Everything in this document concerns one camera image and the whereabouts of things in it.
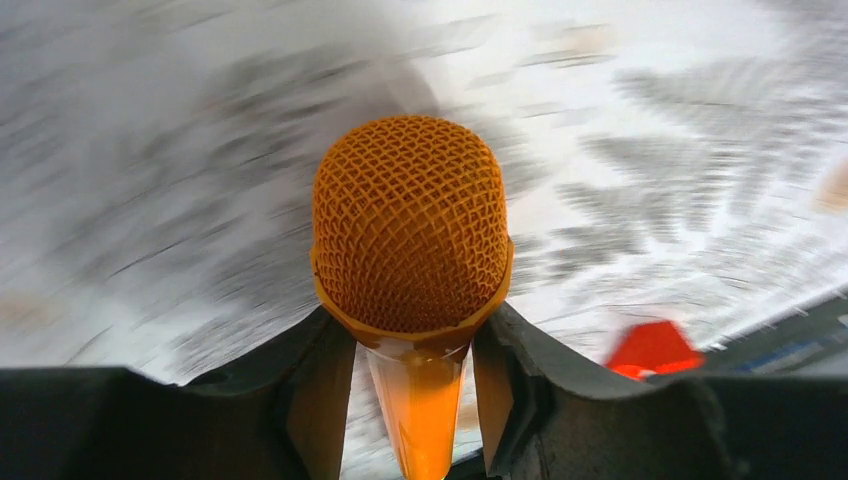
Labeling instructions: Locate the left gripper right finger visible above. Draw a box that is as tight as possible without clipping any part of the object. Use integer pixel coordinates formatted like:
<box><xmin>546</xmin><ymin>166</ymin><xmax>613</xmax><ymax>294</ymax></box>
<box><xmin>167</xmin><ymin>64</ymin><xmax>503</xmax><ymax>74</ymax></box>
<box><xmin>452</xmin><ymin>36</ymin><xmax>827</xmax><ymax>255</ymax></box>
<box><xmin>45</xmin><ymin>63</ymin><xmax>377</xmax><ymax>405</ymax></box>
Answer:
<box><xmin>473</xmin><ymin>305</ymin><xmax>847</xmax><ymax>479</ymax></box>

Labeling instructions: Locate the orange toy microphone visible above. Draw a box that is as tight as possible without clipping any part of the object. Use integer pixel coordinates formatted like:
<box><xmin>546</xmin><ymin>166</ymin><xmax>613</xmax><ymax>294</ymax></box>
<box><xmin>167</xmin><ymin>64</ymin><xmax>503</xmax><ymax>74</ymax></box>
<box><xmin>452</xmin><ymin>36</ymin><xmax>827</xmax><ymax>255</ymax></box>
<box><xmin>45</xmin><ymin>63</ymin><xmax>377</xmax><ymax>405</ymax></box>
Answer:
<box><xmin>310</xmin><ymin>115</ymin><xmax>514</xmax><ymax>479</ymax></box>

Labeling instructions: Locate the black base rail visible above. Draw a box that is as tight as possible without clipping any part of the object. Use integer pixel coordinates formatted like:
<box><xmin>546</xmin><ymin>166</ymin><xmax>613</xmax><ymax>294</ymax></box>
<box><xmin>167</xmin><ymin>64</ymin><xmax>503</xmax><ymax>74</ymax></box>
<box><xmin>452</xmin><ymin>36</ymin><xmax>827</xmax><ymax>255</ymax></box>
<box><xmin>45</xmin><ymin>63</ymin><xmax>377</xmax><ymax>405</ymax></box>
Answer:
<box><xmin>704</xmin><ymin>293</ymin><xmax>847</xmax><ymax>374</ymax></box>

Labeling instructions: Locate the small red plastic piece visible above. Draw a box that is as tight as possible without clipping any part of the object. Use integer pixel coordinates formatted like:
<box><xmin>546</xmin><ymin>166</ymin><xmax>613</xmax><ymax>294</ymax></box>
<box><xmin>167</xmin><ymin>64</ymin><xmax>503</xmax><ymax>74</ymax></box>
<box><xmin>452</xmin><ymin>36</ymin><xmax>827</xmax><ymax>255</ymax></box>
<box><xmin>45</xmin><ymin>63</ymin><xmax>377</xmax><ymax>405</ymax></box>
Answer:
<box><xmin>605</xmin><ymin>320</ymin><xmax>705</xmax><ymax>381</ymax></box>

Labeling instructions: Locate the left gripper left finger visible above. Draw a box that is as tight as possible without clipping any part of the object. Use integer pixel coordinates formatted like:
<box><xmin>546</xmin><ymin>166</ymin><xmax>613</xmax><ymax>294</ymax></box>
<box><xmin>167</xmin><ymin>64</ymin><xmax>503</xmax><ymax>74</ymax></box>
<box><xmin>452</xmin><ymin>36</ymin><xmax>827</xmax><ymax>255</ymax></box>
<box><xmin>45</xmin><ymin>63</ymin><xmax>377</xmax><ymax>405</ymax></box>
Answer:
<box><xmin>1</xmin><ymin>309</ymin><xmax>356</xmax><ymax>479</ymax></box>

